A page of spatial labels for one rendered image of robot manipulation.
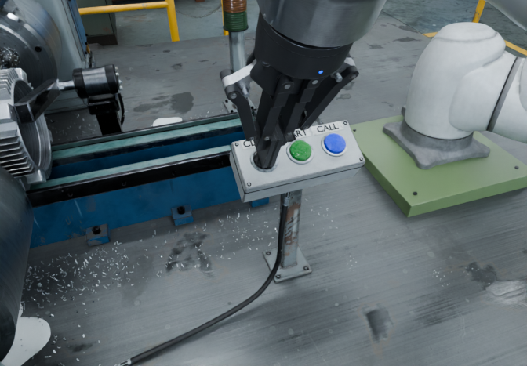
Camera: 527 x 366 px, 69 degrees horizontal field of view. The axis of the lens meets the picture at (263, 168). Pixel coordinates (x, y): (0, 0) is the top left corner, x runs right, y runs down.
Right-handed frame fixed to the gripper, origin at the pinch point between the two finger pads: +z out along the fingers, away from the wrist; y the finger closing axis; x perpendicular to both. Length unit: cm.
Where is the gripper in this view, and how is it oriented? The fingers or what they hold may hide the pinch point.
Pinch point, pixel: (269, 143)
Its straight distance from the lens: 45.7
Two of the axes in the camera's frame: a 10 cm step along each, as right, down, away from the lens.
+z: -1.4, 4.3, 8.9
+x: 2.9, 8.8, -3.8
